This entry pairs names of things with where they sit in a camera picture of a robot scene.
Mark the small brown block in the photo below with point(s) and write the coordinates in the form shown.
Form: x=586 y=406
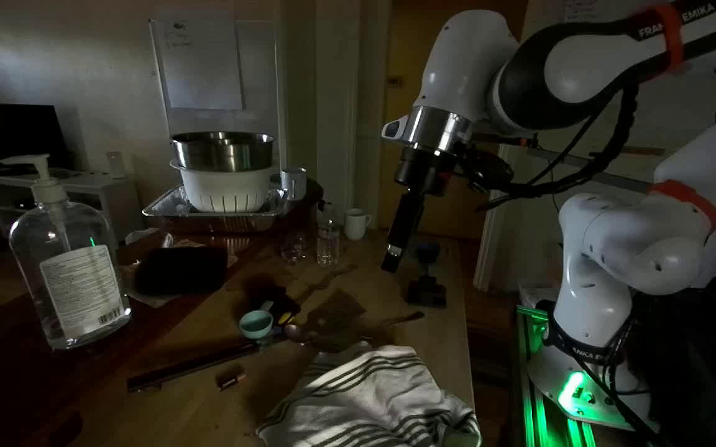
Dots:
x=228 y=378

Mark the black monitor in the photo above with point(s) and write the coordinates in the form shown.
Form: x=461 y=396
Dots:
x=12 y=136

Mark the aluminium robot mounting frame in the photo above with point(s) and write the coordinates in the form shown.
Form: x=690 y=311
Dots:
x=540 y=412

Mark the teal measuring cup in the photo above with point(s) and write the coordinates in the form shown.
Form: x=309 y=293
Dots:
x=257 y=323

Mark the clear plastic water bottle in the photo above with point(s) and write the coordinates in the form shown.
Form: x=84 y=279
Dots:
x=329 y=242

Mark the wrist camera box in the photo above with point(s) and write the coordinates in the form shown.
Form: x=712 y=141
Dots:
x=482 y=169

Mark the white striped towel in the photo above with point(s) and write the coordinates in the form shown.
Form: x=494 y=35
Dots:
x=371 y=401

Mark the metal tray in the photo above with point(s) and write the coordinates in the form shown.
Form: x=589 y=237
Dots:
x=166 y=212

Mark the brown wooden door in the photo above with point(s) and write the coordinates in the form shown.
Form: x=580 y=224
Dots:
x=410 y=58

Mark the large white mug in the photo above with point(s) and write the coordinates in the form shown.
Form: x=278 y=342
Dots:
x=294 y=184

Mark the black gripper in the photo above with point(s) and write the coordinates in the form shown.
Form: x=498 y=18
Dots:
x=417 y=172

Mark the white cabinet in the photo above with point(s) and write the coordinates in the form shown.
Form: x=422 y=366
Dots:
x=67 y=196

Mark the white wall board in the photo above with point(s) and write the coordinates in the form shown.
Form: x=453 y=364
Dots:
x=258 y=75

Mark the clear drinking glass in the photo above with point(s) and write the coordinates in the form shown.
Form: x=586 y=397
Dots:
x=294 y=247

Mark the white paper sheet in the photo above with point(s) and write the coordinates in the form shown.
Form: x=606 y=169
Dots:
x=199 y=64

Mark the steel mixing bowl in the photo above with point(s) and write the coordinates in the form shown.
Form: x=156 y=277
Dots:
x=221 y=150

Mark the clear pump sanitizer bottle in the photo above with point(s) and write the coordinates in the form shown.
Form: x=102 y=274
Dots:
x=73 y=263

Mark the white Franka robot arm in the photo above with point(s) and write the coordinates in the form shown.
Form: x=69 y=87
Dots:
x=614 y=52

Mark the small white mug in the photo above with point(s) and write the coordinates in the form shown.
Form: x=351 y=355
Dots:
x=355 y=224

